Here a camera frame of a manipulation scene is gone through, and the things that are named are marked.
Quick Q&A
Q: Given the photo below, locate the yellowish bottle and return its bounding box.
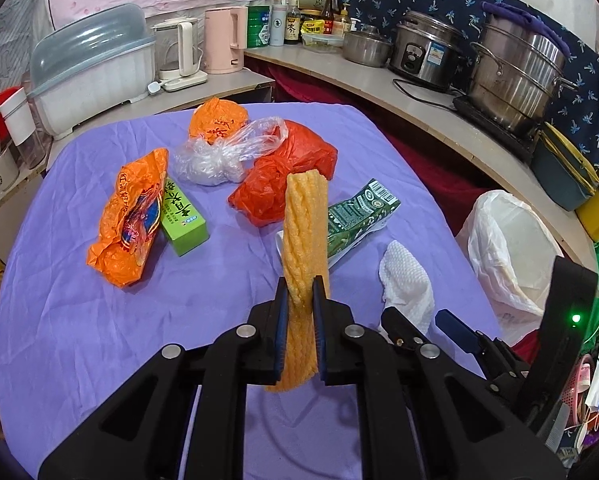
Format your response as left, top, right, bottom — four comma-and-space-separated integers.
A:
335, 4, 353, 36

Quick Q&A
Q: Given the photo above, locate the white plastic bin liner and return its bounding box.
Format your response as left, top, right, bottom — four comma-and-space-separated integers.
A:
454, 190, 565, 346

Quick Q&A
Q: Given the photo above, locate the large steel steamer pot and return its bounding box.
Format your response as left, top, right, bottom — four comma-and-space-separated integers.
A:
469, 20, 577, 136

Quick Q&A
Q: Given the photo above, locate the orange bag with red print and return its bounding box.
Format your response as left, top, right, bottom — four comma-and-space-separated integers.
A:
189, 98, 250, 143

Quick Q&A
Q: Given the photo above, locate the purple cloth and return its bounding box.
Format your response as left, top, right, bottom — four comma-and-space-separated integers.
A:
482, 1, 573, 58

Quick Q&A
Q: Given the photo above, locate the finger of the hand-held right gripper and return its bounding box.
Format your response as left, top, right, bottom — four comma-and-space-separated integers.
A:
379, 306, 433, 351
434, 310, 529, 386

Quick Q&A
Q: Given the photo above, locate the orange bag with blue print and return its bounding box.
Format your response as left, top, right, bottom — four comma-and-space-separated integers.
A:
86, 147, 170, 288

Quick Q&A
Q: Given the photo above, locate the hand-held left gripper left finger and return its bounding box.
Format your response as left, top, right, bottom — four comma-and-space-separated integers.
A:
38, 276, 289, 480

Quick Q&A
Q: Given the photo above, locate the green rectangular box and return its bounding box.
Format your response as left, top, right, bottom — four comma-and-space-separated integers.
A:
156, 176, 211, 257

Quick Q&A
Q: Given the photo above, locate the small steel pot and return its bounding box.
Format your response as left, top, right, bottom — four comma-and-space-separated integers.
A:
342, 27, 394, 67

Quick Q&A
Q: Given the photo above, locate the white lidded container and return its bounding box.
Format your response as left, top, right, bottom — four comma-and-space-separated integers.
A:
0, 89, 47, 168

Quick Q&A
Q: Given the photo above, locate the dark sauce bottle white label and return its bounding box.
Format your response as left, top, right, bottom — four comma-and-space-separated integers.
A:
284, 0, 301, 43

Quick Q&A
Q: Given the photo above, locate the clear plastic bag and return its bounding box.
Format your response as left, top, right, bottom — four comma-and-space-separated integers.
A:
173, 117, 287, 187

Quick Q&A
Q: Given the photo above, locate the cream plastic trash bin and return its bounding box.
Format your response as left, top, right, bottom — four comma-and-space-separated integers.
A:
472, 200, 563, 321

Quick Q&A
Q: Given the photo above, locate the white glass kettle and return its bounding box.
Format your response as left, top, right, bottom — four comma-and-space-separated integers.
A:
152, 16, 210, 92

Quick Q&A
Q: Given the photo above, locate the black power cable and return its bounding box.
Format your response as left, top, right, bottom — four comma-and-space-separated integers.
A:
392, 77, 460, 111

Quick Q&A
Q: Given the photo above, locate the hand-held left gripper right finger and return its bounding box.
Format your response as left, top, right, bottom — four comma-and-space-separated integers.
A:
312, 275, 565, 480

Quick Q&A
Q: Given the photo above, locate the steel rice cooker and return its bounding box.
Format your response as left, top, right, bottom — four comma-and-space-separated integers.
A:
389, 10, 467, 92

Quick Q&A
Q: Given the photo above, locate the grey countertop board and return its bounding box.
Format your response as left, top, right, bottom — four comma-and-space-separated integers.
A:
244, 42, 599, 281

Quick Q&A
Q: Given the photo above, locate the white dish rack grey lid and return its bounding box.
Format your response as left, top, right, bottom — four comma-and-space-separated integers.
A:
28, 3, 157, 141

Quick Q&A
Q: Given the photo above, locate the pink plastic basket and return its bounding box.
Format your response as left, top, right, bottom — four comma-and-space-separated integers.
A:
562, 352, 595, 406

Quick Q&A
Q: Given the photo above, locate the orange foam net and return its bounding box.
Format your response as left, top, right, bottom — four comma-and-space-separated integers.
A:
264, 170, 333, 393

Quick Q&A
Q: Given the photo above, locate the purple blanket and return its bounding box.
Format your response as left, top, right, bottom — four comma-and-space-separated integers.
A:
0, 102, 505, 480

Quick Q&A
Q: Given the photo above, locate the pink electric kettle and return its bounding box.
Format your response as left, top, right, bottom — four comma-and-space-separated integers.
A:
202, 6, 250, 75

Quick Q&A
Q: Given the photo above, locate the green tin can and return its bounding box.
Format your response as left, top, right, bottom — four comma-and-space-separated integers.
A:
248, 5, 271, 49

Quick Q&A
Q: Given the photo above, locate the white paper towel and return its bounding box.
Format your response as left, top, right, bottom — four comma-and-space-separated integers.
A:
378, 240, 436, 333

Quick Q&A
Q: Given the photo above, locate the green milk carton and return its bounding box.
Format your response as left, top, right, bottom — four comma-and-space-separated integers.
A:
276, 178, 401, 271

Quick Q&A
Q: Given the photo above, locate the clear food container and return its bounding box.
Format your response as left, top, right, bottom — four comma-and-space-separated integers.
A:
302, 32, 345, 54

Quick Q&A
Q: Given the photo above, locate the red-orange plastic bag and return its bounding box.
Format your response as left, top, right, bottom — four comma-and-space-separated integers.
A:
228, 120, 339, 228

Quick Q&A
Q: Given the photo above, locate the black induction cooktop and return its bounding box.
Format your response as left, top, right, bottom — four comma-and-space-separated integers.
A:
452, 95, 540, 163

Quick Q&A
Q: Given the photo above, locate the yellow blue plastic basin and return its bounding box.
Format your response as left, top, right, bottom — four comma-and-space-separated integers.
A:
543, 121, 599, 188
539, 127, 599, 196

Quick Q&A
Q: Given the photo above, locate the grey translucent plastic sheet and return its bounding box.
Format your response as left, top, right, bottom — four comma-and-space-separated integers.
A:
0, 0, 55, 96

